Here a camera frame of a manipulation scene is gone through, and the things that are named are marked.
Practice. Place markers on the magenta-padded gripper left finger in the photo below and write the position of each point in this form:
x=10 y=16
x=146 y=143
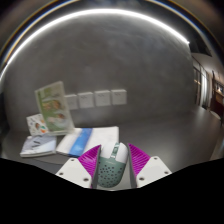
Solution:
x=75 y=171

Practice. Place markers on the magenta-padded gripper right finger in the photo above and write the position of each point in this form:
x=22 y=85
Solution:
x=151 y=171

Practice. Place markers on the green and white computer mouse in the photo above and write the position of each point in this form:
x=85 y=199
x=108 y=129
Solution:
x=112 y=166

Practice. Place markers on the white book with blue band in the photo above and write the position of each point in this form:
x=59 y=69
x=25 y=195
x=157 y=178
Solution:
x=100 y=136

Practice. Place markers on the grey striped book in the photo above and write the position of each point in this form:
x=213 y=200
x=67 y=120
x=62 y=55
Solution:
x=38 y=145

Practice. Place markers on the white card with colourful stickers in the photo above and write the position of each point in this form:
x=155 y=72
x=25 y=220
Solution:
x=36 y=125

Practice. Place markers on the green menu sign stand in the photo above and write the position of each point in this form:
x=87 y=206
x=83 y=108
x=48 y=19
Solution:
x=54 y=108

